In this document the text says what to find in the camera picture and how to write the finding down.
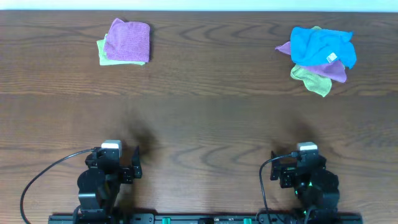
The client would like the folded purple cloth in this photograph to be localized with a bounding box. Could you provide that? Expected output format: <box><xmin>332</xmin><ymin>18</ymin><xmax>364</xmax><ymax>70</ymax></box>
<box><xmin>104</xmin><ymin>18</ymin><xmax>150</xmax><ymax>63</ymax></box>

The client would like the crumpled purple cloth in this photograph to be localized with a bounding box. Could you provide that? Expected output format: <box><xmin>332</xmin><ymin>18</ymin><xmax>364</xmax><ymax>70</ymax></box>
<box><xmin>274</xmin><ymin>41</ymin><xmax>348</xmax><ymax>83</ymax></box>

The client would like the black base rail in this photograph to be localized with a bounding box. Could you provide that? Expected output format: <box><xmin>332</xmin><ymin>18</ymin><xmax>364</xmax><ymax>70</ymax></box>
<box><xmin>48</xmin><ymin>212</ymin><xmax>364</xmax><ymax>224</ymax></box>

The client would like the crumpled green cloth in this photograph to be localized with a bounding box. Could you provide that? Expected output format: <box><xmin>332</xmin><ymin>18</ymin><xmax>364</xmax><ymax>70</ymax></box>
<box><xmin>290</xmin><ymin>26</ymin><xmax>332</xmax><ymax>97</ymax></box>

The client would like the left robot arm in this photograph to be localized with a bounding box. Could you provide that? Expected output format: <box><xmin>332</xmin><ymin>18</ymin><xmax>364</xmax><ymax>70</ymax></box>
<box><xmin>72</xmin><ymin>147</ymin><xmax>142</xmax><ymax>223</ymax></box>

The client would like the folded green cloth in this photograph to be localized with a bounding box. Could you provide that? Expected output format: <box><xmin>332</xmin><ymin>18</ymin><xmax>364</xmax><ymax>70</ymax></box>
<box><xmin>96</xmin><ymin>34</ymin><xmax>146</xmax><ymax>66</ymax></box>

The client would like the blue microfiber cloth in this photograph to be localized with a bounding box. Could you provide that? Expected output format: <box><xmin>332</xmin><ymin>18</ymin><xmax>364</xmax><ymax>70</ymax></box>
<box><xmin>290</xmin><ymin>27</ymin><xmax>357</xmax><ymax>69</ymax></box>

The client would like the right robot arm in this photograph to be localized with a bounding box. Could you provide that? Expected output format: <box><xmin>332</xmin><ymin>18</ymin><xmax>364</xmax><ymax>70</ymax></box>
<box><xmin>270</xmin><ymin>149</ymin><xmax>340</xmax><ymax>223</ymax></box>

